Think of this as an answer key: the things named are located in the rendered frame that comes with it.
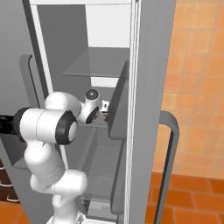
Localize grey fridge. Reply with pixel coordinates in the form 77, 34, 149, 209
22, 0, 138, 224

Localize clear fridge drawer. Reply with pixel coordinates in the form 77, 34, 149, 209
76, 127, 127, 205

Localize grey fridge door handle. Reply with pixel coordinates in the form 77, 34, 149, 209
18, 53, 42, 109
153, 110, 181, 224

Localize dark brown cupboards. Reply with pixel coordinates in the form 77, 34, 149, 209
0, 158, 20, 204

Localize grey door bin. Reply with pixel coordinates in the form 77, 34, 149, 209
107, 59, 131, 141

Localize grey fridge door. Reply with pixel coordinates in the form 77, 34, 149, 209
0, 0, 54, 117
123, 0, 178, 224

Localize glass fridge shelf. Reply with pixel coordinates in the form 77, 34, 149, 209
62, 46, 131, 79

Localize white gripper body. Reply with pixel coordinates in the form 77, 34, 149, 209
100, 100, 111, 114

